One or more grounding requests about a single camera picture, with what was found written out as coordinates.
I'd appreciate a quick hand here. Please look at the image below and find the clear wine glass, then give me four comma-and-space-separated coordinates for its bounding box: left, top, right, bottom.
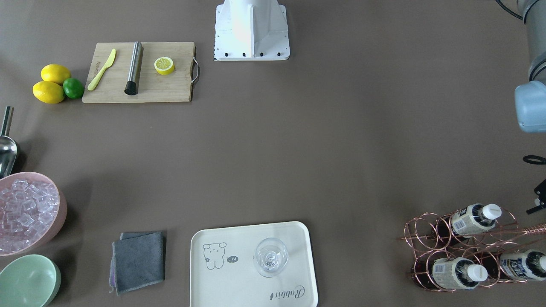
253, 237, 289, 278

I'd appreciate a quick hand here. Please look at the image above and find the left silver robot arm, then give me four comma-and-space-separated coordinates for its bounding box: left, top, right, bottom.
497, 0, 546, 133

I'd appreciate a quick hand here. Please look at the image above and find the bamboo cutting board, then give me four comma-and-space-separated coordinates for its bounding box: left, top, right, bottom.
82, 41, 198, 104

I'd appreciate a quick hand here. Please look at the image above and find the yellow lemon lower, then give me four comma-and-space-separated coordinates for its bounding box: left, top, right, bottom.
32, 81, 65, 104

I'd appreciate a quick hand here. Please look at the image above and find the steel muddler black tip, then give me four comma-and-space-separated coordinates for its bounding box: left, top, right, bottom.
124, 41, 144, 96

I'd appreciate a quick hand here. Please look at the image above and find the yellow lemon upper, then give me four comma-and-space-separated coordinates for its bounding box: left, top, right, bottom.
41, 64, 72, 85

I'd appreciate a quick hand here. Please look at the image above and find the grey folded cloth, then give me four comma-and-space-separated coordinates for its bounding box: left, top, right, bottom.
109, 231, 166, 295

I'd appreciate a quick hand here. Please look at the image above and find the cream rabbit tray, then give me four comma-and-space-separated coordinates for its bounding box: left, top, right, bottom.
189, 221, 319, 307

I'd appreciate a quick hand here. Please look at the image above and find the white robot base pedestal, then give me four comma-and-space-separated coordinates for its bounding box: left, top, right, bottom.
213, 0, 290, 61

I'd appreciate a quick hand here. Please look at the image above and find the yellow lemon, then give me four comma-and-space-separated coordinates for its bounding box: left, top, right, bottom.
32, 81, 65, 104
41, 64, 72, 85

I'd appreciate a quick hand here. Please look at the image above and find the steel ice scoop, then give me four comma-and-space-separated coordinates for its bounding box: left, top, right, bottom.
0, 106, 19, 179

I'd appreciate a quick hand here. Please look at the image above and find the yellow plastic knife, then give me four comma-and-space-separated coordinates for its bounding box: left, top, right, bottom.
87, 49, 116, 91

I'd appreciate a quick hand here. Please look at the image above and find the half lemon slice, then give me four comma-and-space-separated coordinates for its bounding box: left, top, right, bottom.
154, 56, 175, 75

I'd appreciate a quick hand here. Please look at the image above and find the green lime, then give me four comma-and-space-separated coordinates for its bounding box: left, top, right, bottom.
62, 78, 84, 99

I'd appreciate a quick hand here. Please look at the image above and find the pink bowl of ice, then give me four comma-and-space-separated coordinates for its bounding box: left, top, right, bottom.
0, 172, 67, 257

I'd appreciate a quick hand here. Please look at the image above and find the green ceramic bowl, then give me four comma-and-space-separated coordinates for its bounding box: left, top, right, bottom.
0, 254, 61, 307

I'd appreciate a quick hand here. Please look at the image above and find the tea bottle taken to tray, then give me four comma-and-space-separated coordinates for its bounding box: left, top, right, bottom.
436, 203, 502, 243

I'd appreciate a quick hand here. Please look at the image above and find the tea bottle in basket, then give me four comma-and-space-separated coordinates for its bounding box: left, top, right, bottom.
483, 249, 546, 281
411, 257, 489, 291

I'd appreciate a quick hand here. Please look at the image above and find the copper wire bottle basket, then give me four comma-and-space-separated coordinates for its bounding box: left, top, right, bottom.
402, 207, 545, 292

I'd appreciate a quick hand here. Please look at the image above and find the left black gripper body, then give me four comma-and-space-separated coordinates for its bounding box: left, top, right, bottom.
523, 155, 546, 214

